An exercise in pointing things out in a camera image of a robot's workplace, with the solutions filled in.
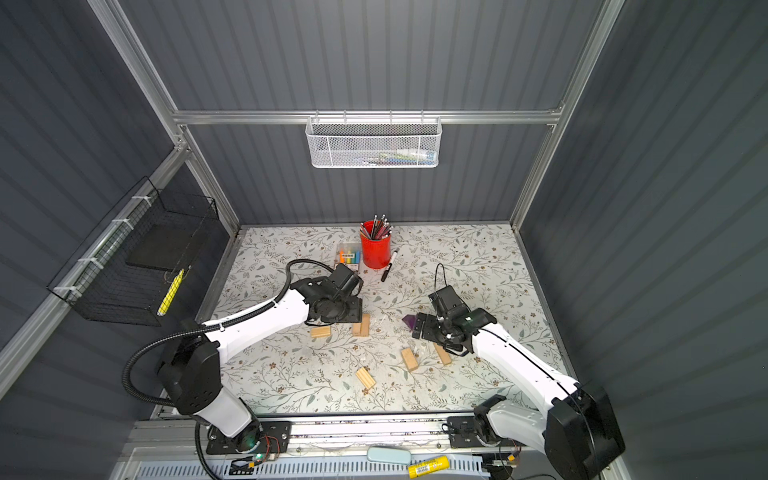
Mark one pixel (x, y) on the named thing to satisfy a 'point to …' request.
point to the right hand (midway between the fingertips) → (430, 334)
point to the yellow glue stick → (428, 467)
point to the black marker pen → (390, 264)
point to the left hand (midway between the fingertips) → (356, 313)
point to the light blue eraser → (391, 455)
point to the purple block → (410, 321)
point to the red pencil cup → (376, 242)
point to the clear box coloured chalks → (350, 255)
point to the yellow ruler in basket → (171, 293)
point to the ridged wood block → (365, 377)
